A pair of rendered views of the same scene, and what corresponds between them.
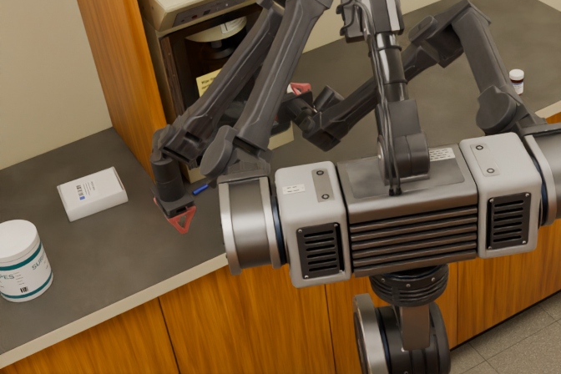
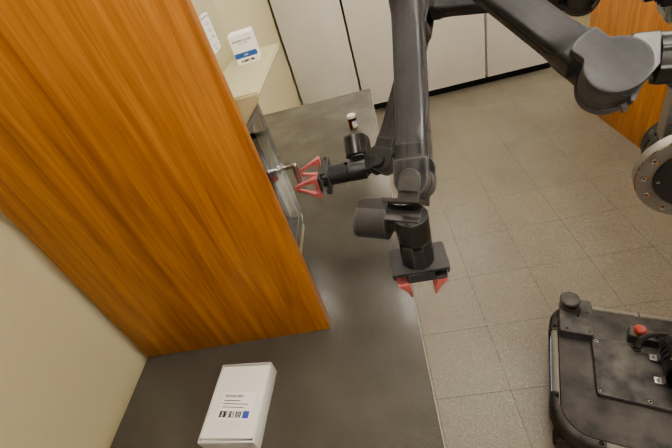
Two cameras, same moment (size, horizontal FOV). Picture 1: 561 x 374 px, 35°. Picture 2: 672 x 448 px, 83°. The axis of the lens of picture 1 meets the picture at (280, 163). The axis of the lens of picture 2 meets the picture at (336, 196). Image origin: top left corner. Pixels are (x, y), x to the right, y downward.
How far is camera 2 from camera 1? 1.66 m
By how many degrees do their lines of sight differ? 45
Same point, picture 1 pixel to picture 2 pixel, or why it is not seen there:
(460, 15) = not seen: outside the picture
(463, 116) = not seen: hidden behind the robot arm
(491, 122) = not seen: outside the picture
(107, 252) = (345, 416)
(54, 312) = not seen: outside the picture
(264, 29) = (419, 7)
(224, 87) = (424, 88)
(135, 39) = (249, 147)
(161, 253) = (382, 357)
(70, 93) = (86, 362)
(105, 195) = (263, 385)
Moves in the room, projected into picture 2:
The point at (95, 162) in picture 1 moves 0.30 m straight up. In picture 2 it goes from (184, 390) to (107, 312)
